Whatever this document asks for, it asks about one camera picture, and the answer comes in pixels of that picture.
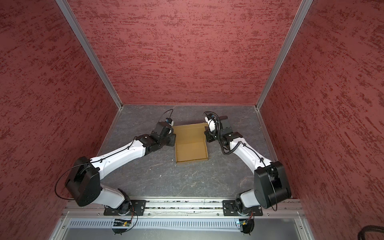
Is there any aluminium corner post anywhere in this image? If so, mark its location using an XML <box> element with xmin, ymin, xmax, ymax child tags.
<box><xmin>56</xmin><ymin>0</ymin><xmax>124</xmax><ymax>111</ymax></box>
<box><xmin>256</xmin><ymin>0</ymin><xmax>313</xmax><ymax>112</ymax></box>

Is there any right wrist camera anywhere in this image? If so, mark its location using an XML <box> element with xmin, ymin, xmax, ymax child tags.
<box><xmin>205</xmin><ymin>115</ymin><xmax>233</xmax><ymax>136</ymax></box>

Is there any right aluminium corner post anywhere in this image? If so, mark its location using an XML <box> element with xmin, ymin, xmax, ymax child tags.
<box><xmin>256</xmin><ymin>0</ymin><xmax>313</xmax><ymax>112</ymax></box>

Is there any brown cardboard box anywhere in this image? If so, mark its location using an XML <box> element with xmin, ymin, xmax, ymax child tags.
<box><xmin>174</xmin><ymin>123</ymin><xmax>209</xmax><ymax>164</ymax></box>

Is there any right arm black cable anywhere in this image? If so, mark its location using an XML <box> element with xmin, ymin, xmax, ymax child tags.
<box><xmin>203</xmin><ymin>110</ymin><xmax>278</xmax><ymax>212</ymax></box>

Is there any black cable bundle at corner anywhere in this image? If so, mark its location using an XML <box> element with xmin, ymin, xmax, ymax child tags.
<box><xmin>357</xmin><ymin>224</ymin><xmax>384</xmax><ymax>240</ymax></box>

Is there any perforated metal cable tray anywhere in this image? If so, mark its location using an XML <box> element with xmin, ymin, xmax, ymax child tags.
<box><xmin>68</xmin><ymin>218</ymin><xmax>240</xmax><ymax>231</ymax></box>

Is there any aluminium front rail frame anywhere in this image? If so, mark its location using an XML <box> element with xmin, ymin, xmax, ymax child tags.
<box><xmin>50</xmin><ymin>198</ymin><xmax>315</xmax><ymax>240</ymax></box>

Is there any left aluminium corner post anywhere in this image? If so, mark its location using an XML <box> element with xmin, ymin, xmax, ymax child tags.
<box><xmin>56</xmin><ymin>0</ymin><xmax>124</xmax><ymax>111</ymax></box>

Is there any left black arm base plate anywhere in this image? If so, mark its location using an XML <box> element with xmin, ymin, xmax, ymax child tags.
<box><xmin>104</xmin><ymin>200</ymin><xmax>147</xmax><ymax>218</ymax></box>

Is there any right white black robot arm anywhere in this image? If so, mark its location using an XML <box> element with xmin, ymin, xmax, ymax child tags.
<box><xmin>204</xmin><ymin>127</ymin><xmax>292</xmax><ymax>216</ymax></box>

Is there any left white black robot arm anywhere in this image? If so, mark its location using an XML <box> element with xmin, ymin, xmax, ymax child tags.
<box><xmin>65</xmin><ymin>118</ymin><xmax>176</xmax><ymax>216</ymax></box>

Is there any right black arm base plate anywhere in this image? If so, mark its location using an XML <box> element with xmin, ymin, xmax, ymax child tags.
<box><xmin>222</xmin><ymin>200</ymin><xmax>263</xmax><ymax>217</ymax></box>

